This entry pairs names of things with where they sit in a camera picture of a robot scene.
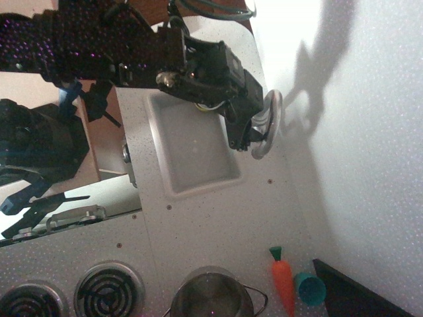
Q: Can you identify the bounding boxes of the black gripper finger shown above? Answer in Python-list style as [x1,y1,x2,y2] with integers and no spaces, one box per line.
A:
[226,112,250,151]
[249,127,264,143]

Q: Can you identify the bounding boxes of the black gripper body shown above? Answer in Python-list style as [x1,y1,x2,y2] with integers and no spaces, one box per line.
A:
[156,39,264,116]

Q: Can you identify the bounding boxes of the silver curved faucet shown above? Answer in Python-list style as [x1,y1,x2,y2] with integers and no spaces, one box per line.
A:
[251,89,283,160]

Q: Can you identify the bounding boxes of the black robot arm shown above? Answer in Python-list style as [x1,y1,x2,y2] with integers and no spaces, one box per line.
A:
[1,1,266,151]

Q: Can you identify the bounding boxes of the yellow-green cup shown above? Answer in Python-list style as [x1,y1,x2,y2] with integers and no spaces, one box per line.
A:
[194,102,225,112]

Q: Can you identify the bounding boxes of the grey toy sink basin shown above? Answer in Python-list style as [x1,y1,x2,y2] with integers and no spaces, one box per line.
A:
[145,92,243,199]

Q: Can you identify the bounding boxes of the silver cabinet knob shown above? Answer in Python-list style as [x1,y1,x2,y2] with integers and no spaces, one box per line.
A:
[122,143,131,164]

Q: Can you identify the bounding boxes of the upper blue black clamp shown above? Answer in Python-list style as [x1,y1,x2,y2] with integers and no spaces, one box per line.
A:
[59,81,122,128]

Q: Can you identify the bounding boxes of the blue black clamp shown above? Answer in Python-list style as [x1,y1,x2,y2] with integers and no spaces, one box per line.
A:
[59,81,122,128]
[1,180,90,239]

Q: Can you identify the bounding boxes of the orange toy carrot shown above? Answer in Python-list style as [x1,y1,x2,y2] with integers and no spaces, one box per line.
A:
[269,246,295,317]

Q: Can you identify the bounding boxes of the silver metal pot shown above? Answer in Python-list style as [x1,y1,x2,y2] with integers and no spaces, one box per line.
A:
[163,272,268,317]

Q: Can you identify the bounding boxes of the teal plastic cup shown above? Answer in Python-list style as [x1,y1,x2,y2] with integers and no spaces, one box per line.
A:
[294,272,327,306]

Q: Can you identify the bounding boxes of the black bag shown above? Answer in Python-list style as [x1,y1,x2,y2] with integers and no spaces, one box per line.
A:
[1,99,90,186]

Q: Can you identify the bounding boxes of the black board corner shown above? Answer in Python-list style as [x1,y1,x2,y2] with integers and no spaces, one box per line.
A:
[313,259,412,317]

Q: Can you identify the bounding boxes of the right black stove burner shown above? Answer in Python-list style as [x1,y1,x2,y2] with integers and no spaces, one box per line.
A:
[73,261,145,316]

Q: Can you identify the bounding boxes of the black stove burner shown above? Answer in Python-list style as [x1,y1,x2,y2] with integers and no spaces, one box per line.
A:
[73,261,145,316]
[1,280,69,317]

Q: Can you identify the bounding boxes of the lower blue black clamp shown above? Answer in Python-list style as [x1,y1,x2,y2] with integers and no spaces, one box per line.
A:
[1,180,90,239]

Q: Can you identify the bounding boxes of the left black stove burner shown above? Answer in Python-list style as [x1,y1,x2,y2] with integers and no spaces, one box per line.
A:
[1,280,69,317]

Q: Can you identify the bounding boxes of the grey oven door handle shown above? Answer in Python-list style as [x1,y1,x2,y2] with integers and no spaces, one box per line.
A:
[46,205,107,232]

